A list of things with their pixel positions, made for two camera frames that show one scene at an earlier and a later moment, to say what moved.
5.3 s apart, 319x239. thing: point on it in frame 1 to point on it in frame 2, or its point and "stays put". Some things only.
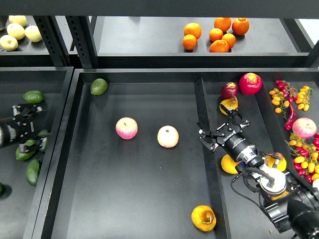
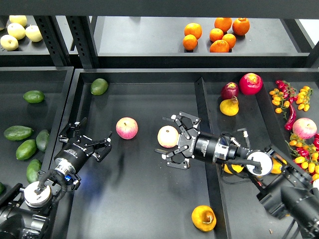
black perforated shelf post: [81, 33] stays put
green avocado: [33, 171] stays put
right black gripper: [234, 140] to [192, 144]
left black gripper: [20, 129] to [71, 158]
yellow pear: [204, 218] stays put
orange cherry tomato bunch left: [277, 100] stays put
